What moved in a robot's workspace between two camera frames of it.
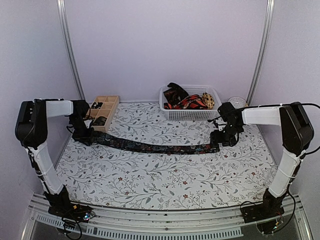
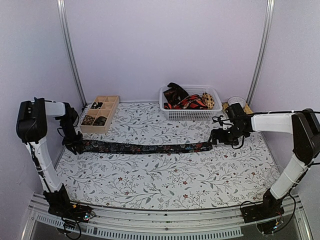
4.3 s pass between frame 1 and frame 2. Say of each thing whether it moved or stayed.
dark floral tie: moved
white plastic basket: stayed
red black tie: stayed
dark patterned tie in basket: stayed
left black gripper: moved
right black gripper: stayed
